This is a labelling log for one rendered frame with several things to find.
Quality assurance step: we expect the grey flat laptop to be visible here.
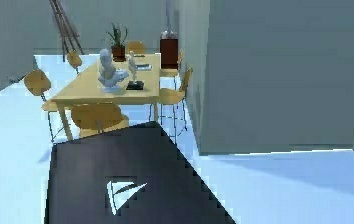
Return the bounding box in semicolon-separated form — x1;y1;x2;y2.
134;63;153;72

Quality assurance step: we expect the tan wooden dining table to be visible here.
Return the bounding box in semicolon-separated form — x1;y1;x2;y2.
50;53;162;142

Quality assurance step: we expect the black flat book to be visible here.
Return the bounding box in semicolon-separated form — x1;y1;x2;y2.
125;80;145;92

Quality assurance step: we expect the dark red cabinet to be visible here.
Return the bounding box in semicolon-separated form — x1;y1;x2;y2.
159;38;180;70

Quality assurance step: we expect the small white figure statue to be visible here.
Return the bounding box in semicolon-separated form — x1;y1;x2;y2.
127;50;139;83

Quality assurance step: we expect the black table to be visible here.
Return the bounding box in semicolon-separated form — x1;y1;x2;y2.
44;121;237;224

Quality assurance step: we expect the tall grey vase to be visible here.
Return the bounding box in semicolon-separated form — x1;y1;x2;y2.
160;0;179;40

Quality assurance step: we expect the grey bust statue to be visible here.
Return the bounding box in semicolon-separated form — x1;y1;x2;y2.
97;48;130;94

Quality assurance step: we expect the green plant in brown pot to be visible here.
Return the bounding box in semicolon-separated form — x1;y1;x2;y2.
105;23;129;63

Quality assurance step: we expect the white triangular object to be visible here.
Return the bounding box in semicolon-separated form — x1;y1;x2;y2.
105;179;148;216

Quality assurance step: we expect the brown wooden easel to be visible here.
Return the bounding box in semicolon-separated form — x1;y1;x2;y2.
49;0;85;63

